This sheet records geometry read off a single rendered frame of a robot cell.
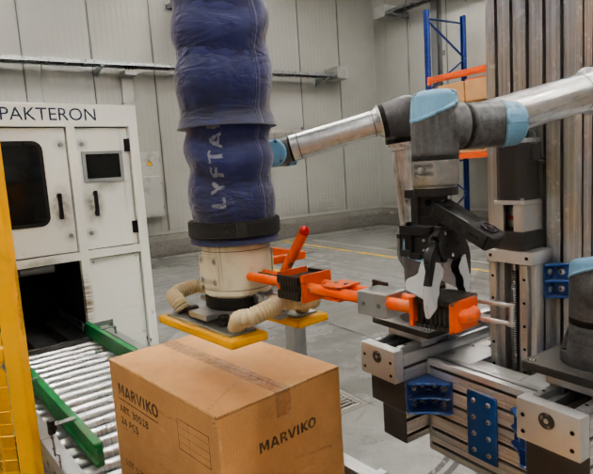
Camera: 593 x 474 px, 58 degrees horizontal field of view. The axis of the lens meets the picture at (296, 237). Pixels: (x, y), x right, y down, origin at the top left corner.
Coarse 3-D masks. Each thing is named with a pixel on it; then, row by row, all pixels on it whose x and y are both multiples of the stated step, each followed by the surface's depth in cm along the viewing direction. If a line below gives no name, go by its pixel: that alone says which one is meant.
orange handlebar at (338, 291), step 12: (276, 252) 161; (300, 252) 151; (252, 276) 123; (264, 276) 120; (276, 276) 118; (312, 288) 108; (324, 288) 106; (336, 288) 102; (348, 288) 106; (360, 288) 104; (336, 300) 103; (348, 300) 101; (396, 300) 92; (408, 300) 91; (408, 312) 91; (468, 312) 83; (480, 312) 84
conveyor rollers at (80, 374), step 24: (48, 360) 292; (72, 360) 284; (96, 360) 283; (48, 384) 253; (72, 384) 251; (96, 384) 249; (72, 408) 224; (96, 408) 222; (96, 432) 203; (72, 456) 188
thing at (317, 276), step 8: (280, 272) 114; (288, 272) 116; (296, 272) 117; (304, 272) 118; (312, 272) 117; (320, 272) 112; (328, 272) 113; (280, 280) 112; (288, 280) 110; (296, 280) 108; (304, 280) 109; (312, 280) 110; (320, 280) 112; (280, 288) 114; (288, 288) 112; (296, 288) 110; (304, 288) 109; (280, 296) 113; (288, 296) 111; (296, 296) 109; (304, 296) 109; (312, 296) 110; (320, 296) 112
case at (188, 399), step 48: (192, 336) 181; (144, 384) 146; (192, 384) 139; (240, 384) 137; (288, 384) 135; (336, 384) 145; (144, 432) 150; (192, 432) 128; (240, 432) 124; (288, 432) 134; (336, 432) 146
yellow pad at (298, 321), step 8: (288, 312) 131; (312, 312) 131; (320, 312) 131; (272, 320) 132; (280, 320) 130; (288, 320) 128; (296, 320) 126; (304, 320) 126; (312, 320) 128; (320, 320) 129
